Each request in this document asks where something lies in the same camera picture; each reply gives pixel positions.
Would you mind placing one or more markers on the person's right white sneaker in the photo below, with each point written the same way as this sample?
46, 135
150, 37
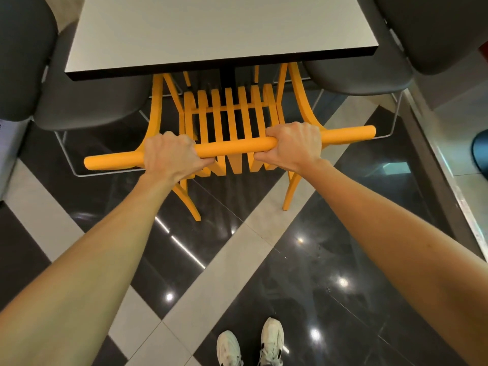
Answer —
271, 342

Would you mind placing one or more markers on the person's left hand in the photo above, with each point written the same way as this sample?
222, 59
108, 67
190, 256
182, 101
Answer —
171, 158

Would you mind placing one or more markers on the person's left forearm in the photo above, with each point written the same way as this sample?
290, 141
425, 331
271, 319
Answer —
87, 270

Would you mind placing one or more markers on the person's right hand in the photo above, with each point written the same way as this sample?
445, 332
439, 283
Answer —
295, 148

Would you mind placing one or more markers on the black table pedestal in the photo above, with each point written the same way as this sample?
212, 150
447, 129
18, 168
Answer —
227, 78

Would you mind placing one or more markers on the person's left thumb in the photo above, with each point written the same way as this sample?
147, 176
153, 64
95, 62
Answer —
203, 164

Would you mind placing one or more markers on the dark blue round object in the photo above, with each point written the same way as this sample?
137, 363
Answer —
481, 153

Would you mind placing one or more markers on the person's right forearm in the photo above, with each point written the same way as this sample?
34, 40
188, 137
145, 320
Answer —
400, 247

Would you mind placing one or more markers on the person's right thumb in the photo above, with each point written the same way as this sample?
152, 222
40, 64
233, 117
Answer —
267, 156

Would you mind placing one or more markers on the person's left white sneaker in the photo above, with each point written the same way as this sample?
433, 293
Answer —
228, 349

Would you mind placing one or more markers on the orange wooden slatted chair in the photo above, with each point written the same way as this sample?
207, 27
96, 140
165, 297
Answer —
232, 147

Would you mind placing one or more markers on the person's white sneaker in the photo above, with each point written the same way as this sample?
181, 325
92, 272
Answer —
228, 349
271, 342

